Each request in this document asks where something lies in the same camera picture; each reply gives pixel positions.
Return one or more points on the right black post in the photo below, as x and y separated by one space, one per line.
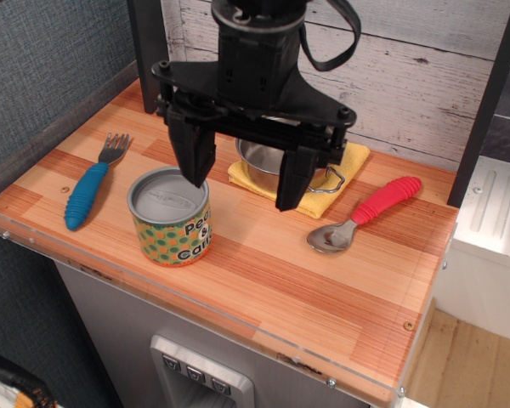
487 108

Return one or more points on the silver dispenser panel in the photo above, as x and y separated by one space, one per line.
195 376

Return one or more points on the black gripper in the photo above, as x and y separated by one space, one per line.
253 91

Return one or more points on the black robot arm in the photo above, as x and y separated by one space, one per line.
259 8

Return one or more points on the orange black object corner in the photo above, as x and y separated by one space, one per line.
20 388

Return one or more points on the black post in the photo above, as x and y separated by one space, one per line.
150 45
487 108

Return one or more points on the white toy sink unit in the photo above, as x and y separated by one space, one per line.
474 281

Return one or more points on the peas and carrots can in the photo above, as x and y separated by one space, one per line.
172 217

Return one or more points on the stainless steel pot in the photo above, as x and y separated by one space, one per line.
263 165

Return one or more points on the grey toy fridge cabinet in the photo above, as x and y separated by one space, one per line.
122 325

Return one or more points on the yellow cloth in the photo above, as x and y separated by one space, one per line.
312 204

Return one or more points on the blue handled fork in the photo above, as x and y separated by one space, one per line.
82 198

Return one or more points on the left black post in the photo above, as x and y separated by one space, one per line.
150 45

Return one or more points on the red handled spoon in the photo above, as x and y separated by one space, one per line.
334 238

